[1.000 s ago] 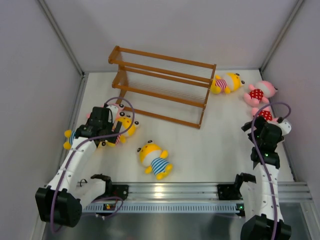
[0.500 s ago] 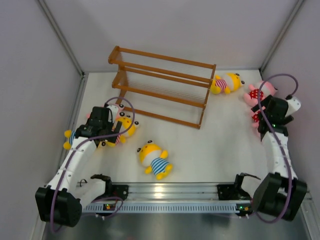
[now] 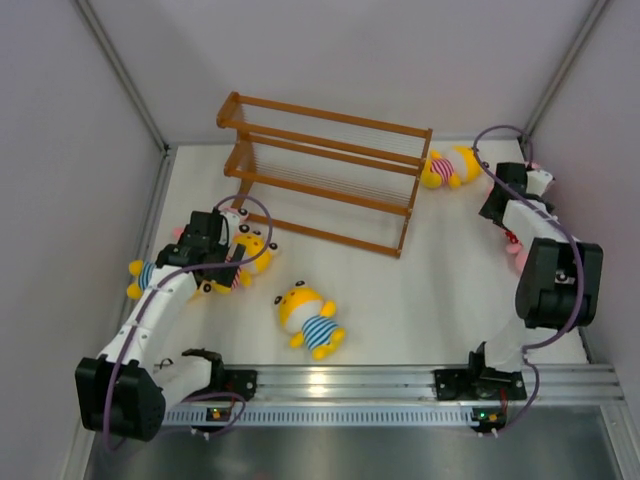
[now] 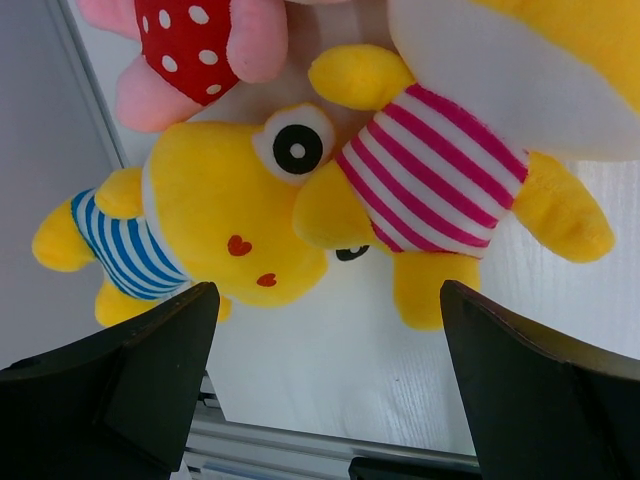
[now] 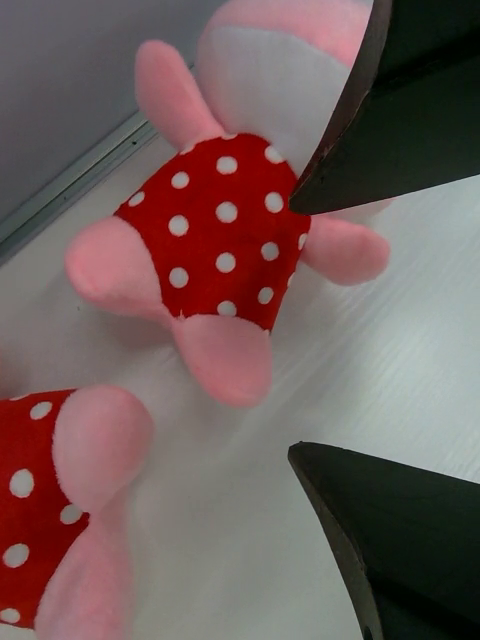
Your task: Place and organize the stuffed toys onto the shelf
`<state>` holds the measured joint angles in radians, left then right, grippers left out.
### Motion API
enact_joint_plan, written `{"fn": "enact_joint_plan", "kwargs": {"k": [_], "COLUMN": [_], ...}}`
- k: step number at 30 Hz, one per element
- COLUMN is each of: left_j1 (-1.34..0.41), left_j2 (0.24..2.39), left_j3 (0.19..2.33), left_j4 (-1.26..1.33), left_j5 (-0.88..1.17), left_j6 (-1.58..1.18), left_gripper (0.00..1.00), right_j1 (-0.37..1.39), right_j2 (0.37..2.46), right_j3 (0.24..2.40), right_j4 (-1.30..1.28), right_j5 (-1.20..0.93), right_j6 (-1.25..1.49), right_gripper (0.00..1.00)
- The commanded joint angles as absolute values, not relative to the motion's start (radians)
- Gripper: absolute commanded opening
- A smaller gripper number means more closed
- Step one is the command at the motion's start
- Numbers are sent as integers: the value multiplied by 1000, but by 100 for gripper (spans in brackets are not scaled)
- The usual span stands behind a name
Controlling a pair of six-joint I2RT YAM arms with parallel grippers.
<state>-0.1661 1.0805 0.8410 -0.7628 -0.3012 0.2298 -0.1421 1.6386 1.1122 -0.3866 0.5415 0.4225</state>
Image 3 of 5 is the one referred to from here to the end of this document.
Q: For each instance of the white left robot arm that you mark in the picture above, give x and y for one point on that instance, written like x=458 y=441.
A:
x=123 y=391

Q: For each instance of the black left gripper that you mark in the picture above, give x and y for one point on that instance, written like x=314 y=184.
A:
x=222 y=273

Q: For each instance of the yellow toy blue stripes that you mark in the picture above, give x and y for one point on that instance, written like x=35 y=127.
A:
x=142 y=272
x=309 y=320

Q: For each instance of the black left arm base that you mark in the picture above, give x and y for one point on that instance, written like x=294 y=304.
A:
x=217 y=377

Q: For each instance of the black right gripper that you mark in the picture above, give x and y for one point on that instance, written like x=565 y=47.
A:
x=484 y=211

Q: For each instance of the brown wooden toy shelf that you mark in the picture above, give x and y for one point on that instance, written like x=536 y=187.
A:
x=343 y=158

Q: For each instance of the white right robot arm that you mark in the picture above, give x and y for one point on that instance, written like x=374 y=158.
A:
x=559 y=276

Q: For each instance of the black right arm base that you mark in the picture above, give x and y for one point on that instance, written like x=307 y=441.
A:
x=477 y=381

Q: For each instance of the pink toy red dots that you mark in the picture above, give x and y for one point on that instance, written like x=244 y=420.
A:
x=538 y=179
x=237 y=216
x=516 y=249

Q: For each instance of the yellow toy pink stripes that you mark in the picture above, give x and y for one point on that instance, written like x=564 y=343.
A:
x=454 y=167
x=255 y=247

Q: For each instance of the aluminium mounting rail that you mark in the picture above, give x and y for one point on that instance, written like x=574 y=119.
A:
x=387 y=396

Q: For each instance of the yellow toy blue stripes left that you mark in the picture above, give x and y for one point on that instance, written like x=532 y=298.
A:
x=142 y=272

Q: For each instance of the yellow toy blue stripes centre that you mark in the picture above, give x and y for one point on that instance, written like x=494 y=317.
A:
x=309 y=320

